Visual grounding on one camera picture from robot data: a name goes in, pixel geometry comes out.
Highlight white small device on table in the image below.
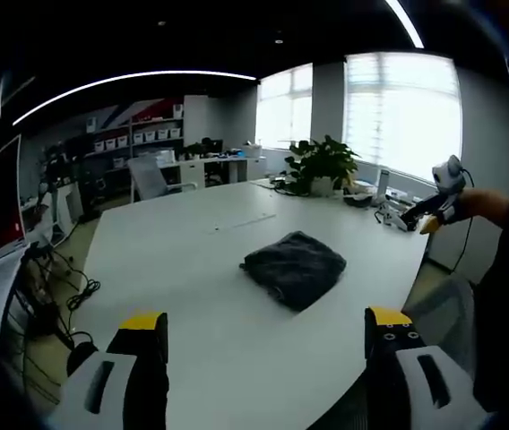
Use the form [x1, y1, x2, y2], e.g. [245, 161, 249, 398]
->
[374, 203, 410, 230]

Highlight white low cabinet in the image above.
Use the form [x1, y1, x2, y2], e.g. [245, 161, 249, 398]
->
[158, 154, 267, 192]

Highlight white office chair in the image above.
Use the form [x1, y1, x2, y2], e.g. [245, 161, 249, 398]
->
[127, 156, 198, 203]

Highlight green potted plant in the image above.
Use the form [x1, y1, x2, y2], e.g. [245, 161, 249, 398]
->
[284, 134, 361, 196]

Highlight white shelving unit with boxes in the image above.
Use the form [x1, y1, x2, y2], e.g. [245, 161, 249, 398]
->
[82, 94, 186, 180]

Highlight dark grey towel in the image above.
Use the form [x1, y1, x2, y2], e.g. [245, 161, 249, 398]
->
[238, 230, 347, 313]

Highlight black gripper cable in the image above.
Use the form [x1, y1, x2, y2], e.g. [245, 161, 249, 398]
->
[450, 166, 476, 272]

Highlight black floor cables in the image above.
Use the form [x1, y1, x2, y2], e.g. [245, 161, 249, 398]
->
[50, 250, 102, 312]

